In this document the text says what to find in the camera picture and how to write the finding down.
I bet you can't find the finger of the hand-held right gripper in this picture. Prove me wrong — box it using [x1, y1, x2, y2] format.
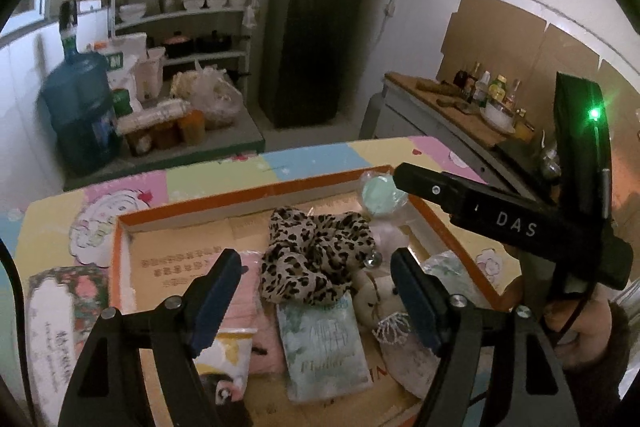
[392, 163, 556, 259]

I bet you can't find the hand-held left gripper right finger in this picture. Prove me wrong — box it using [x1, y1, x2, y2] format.
[390, 247, 581, 427]

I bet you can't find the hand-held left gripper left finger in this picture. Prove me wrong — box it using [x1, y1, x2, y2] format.
[57, 248, 243, 427]

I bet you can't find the cream plush bunny toy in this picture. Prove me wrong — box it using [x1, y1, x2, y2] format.
[352, 274, 417, 349]

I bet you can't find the orange rimmed cardboard box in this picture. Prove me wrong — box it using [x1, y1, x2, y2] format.
[107, 164, 506, 427]

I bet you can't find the mint green round puff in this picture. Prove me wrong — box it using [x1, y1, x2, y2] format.
[361, 172, 409, 221]

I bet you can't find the leopard print scrunchie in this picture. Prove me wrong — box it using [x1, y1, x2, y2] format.
[259, 206, 379, 308]

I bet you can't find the person's right forearm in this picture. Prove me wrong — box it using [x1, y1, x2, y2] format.
[565, 299, 635, 410]

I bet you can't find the person's right hand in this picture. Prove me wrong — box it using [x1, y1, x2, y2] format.
[542, 289, 616, 368]

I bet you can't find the clear plastic packet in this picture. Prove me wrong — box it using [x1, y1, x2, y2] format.
[422, 251, 478, 300]

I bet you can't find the pink knit cloth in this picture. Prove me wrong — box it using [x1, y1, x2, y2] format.
[227, 252, 285, 376]

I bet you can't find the white yellow cartoon packet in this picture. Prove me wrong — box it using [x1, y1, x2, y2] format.
[192, 326, 259, 414]

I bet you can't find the large white bowl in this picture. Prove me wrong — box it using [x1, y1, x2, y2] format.
[480, 103, 517, 134]

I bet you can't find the pale green tissue pack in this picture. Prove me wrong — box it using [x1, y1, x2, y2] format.
[276, 299, 376, 404]

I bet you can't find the brown wooden stick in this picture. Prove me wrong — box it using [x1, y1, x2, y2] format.
[415, 78, 459, 96]
[436, 98, 474, 114]

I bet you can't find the clear plastic bottle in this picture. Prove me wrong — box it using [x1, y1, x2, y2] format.
[474, 71, 492, 106]

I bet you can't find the wooden top kitchen counter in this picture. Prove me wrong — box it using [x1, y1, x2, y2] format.
[372, 72, 562, 208]

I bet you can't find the dark sauce bottle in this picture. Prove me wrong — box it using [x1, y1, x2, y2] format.
[454, 67, 473, 102]

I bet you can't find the floral tissue pack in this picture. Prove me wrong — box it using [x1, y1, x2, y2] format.
[27, 264, 111, 427]

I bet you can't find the green low platform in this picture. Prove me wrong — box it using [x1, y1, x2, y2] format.
[62, 112, 267, 194]

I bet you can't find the clear plastic bag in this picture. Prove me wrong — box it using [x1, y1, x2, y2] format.
[170, 61, 244, 131]

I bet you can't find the black refrigerator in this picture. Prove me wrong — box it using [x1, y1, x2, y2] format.
[257, 0, 372, 130]

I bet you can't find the blue water jug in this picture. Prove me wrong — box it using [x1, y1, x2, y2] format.
[40, 0, 124, 176]

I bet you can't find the red cooking pot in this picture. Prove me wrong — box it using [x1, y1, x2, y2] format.
[161, 34, 197, 58]

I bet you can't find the black cooking pot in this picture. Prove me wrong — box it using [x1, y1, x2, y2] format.
[197, 31, 234, 54]

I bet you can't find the brown cardboard wall sheet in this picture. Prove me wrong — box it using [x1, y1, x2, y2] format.
[437, 0, 640, 134]

